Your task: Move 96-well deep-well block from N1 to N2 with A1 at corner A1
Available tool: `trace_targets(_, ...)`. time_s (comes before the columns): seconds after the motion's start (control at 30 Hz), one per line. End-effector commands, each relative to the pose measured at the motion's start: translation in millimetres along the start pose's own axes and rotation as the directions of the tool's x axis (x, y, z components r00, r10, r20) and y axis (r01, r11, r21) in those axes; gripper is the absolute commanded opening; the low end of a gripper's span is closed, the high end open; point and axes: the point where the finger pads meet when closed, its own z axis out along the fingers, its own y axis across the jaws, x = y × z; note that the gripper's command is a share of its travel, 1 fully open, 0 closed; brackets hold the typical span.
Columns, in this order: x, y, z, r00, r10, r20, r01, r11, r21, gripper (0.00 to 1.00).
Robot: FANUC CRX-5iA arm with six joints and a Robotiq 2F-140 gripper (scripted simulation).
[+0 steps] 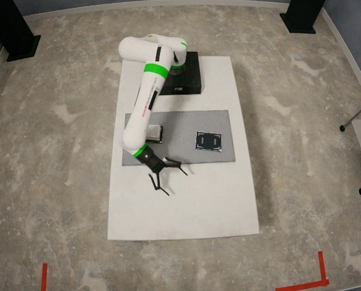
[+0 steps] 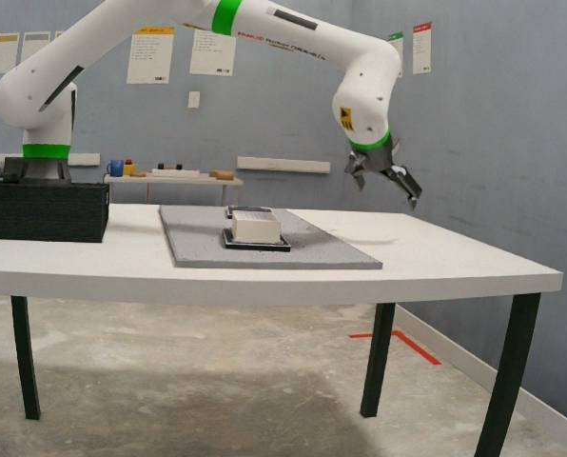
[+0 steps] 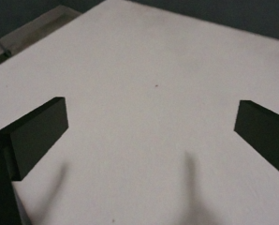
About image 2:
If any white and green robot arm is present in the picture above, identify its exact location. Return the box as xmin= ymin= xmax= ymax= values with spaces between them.
xmin=0 ymin=0 xmax=401 ymax=185

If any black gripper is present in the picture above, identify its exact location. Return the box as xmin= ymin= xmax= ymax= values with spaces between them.
xmin=343 ymin=151 xmax=422 ymax=211

